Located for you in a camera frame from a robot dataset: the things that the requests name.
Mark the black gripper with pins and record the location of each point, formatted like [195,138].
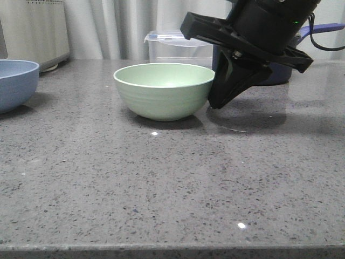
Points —
[240,64]

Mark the light green bowl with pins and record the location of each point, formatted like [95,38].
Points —
[164,91]

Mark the light blue bowl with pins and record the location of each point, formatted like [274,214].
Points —
[19,81]

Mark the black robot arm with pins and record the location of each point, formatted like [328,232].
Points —
[254,34]

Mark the dark blue saucepan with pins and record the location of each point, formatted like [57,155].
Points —
[280,73]

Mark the clear plastic lidded container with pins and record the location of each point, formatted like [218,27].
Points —
[172,47]

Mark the cream white toaster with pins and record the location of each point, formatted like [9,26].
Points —
[34,31]

